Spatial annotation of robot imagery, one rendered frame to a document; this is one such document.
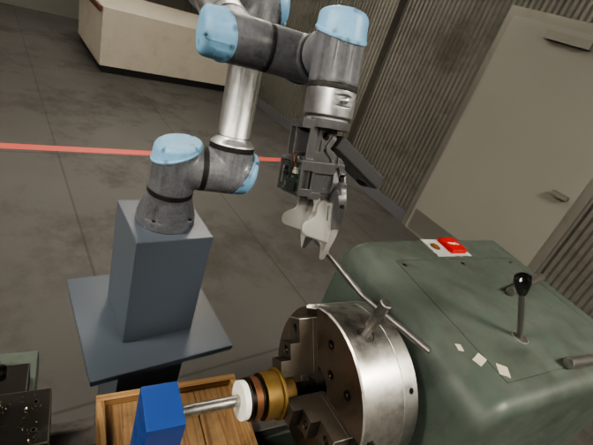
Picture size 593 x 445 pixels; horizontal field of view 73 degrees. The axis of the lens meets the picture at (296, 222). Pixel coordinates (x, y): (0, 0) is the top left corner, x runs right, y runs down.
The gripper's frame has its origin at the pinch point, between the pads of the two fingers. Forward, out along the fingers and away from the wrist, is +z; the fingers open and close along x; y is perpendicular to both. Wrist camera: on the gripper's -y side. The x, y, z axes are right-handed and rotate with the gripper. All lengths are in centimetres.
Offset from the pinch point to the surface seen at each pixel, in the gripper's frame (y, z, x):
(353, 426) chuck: -7.4, 28.9, 9.3
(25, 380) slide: 42, 34, -25
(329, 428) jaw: -4.1, 30.2, 7.3
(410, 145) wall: -275, -26, -268
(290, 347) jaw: -1.4, 21.6, -4.9
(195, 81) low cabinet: -131, -74, -612
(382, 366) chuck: -12.6, 19.5, 7.8
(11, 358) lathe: 45, 36, -36
